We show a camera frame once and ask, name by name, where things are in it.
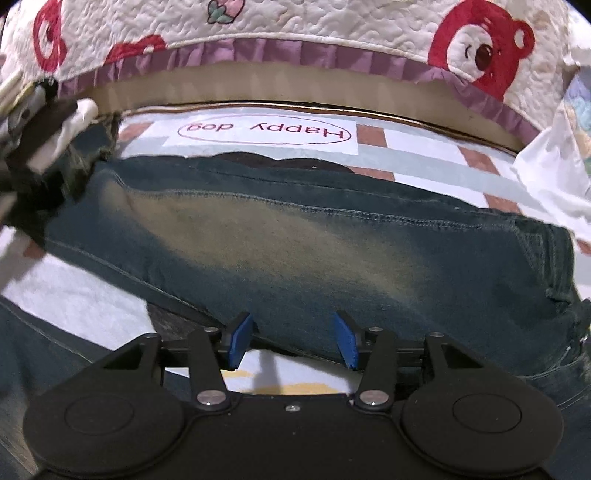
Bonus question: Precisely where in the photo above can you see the dark blue denim jeans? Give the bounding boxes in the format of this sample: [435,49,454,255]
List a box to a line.
[9,125,590,479]

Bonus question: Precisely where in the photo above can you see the white gloved left hand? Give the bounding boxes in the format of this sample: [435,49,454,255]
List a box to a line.
[26,98,98,174]

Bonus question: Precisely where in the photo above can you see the checked Happy dog blanket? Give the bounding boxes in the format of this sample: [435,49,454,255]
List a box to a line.
[0,105,591,398]

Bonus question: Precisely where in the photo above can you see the beige mattress edge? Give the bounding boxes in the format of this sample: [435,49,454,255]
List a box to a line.
[82,62,539,151]

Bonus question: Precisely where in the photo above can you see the white plastic bag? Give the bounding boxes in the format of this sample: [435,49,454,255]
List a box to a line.
[514,101,590,242]

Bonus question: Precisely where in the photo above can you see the white quilt with red bears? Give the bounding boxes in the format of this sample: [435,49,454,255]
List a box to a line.
[1,1,590,137]

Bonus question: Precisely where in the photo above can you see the floral patterned quilt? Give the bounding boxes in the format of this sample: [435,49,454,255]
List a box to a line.
[563,67,591,175]

